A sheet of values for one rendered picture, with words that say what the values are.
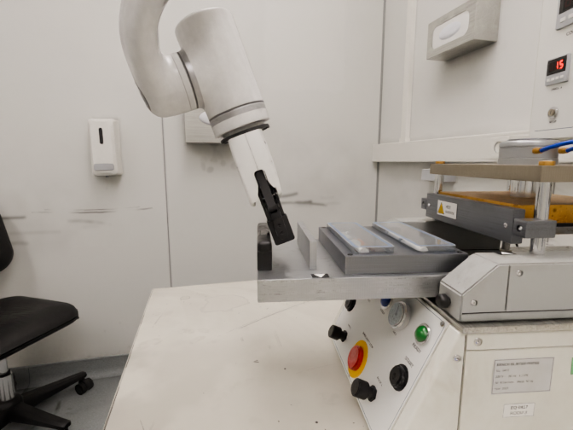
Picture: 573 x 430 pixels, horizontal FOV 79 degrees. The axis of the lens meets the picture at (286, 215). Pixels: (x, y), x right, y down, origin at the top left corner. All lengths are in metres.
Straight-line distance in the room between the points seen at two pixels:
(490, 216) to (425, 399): 0.26
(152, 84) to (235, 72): 0.11
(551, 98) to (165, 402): 0.86
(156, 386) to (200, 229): 1.32
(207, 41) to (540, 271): 0.49
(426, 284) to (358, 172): 1.63
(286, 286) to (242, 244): 1.51
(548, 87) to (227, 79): 0.61
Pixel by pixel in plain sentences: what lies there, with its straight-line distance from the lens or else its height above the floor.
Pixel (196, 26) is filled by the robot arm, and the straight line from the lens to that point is 0.52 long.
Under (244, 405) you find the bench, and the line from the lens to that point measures 0.60.
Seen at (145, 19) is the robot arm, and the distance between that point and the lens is 0.46.
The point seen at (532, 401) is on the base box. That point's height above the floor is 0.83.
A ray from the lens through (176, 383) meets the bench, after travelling 0.67.
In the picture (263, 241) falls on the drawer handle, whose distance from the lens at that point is 0.47.
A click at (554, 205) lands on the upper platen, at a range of 0.57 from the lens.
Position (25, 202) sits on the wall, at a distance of 2.05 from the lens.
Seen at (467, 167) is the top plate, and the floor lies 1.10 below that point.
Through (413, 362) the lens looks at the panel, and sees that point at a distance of 0.51.
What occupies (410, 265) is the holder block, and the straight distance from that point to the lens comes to 0.49.
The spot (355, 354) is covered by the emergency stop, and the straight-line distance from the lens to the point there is 0.63.
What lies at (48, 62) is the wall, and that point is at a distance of 2.03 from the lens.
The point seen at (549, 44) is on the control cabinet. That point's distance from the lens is 0.88.
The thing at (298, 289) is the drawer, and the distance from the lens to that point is 0.44.
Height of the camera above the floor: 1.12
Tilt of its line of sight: 9 degrees down
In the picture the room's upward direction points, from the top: straight up
